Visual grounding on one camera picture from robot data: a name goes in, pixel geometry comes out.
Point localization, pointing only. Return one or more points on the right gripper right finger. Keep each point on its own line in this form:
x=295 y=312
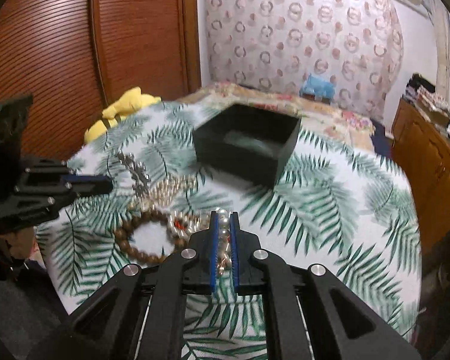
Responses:
x=309 y=313

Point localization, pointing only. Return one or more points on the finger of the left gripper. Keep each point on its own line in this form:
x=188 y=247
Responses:
x=45 y=167
x=31 y=205

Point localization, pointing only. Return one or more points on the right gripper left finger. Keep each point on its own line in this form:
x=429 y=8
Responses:
x=139 y=312

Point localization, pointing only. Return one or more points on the black jewelry box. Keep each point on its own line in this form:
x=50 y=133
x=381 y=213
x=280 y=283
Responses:
x=252 y=143

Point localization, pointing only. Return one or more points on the wooden louvered wardrobe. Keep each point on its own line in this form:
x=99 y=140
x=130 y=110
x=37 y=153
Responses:
x=76 y=57

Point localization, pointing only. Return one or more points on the palm leaf print cloth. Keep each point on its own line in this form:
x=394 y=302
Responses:
x=347 y=209

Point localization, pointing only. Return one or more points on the yellow plush toy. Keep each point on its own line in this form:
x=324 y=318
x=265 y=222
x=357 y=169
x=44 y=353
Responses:
x=132 y=101

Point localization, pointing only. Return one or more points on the wooden sideboard cabinet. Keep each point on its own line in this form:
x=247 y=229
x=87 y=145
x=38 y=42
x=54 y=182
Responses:
x=424 y=155

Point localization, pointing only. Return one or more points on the blue plush toy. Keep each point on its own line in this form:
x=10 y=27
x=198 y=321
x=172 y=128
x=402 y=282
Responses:
x=317 y=87

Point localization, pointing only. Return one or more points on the stack of folded clothes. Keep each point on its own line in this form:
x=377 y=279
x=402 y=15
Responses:
x=420 y=90

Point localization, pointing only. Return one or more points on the patterned sheer curtain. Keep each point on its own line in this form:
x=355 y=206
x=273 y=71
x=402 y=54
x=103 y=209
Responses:
x=354 y=46

